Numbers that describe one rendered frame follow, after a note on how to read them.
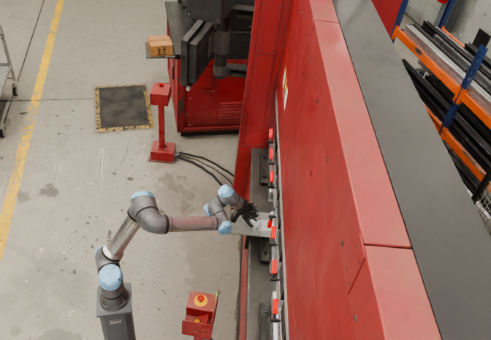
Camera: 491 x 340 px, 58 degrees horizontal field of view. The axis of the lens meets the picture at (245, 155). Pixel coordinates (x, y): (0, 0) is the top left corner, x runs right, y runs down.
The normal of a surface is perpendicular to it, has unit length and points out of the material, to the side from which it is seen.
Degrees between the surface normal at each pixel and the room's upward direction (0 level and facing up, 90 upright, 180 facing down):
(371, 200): 0
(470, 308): 0
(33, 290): 0
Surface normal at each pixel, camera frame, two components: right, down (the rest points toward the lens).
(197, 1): -0.24, 0.61
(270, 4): -0.03, 0.65
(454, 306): 0.11, -0.76
